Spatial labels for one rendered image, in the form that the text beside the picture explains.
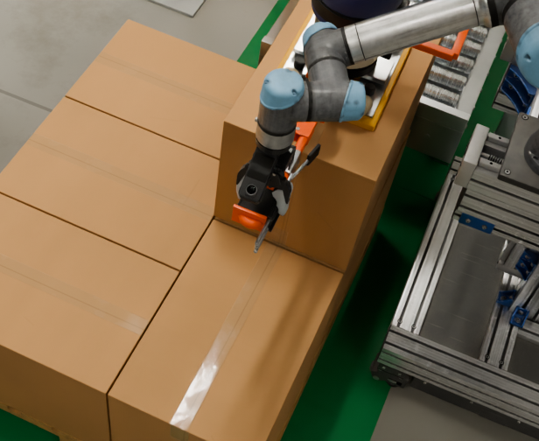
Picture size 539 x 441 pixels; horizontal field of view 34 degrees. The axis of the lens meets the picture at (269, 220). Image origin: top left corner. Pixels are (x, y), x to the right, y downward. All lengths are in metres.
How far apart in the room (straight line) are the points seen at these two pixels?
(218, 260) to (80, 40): 1.59
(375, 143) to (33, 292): 0.95
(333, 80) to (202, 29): 2.20
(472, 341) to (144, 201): 1.09
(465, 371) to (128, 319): 1.04
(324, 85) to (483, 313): 1.42
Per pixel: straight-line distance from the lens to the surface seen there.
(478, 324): 2.88
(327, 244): 2.39
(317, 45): 1.73
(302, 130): 2.00
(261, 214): 1.83
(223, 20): 3.88
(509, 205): 2.26
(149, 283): 2.38
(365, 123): 2.22
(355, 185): 2.17
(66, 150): 2.66
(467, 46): 3.17
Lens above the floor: 2.57
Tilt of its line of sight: 54 degrees down
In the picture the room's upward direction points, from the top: 11 degrees clockwise
